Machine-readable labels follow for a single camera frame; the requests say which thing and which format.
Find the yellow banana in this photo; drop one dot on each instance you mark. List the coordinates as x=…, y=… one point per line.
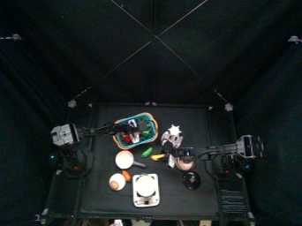
x=157, y=157

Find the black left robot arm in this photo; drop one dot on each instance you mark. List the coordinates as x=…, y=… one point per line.
x=66, y=134

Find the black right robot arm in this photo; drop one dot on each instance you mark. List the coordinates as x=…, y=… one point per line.
x=248, y=146

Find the pink toy pot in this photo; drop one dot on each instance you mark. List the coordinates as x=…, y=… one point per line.
x=184, y=164

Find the white purple toy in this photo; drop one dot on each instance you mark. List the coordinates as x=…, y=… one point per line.
x=172, y=139

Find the green toy vegetable in basket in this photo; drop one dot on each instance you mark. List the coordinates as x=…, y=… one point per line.
x=145, y=133

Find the red toy food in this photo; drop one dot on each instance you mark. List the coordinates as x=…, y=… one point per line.
x=126, y=138

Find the teal basket with orange rim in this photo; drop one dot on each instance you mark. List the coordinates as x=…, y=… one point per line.
x=153, y=137

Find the white star shaped toy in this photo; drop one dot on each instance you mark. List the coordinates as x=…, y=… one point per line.
x=173, y=129

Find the green toy pepper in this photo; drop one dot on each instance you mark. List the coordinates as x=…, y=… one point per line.
x=147, y=152

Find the black round bowl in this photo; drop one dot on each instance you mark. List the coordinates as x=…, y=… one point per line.
x=191, y=180

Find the white toy frying pan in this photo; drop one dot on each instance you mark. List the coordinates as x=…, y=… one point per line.
x=124, y=159

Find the orange toy carrot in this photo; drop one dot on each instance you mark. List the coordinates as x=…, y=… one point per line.
x=125, y=175

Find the white printed label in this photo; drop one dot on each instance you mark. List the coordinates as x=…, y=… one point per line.
x=231, y=200

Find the silver frame bracket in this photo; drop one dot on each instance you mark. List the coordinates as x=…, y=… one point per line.
x=294, y=39
x=228, y=106
x=14, y=37
x=72, y=103
x=149, y=103

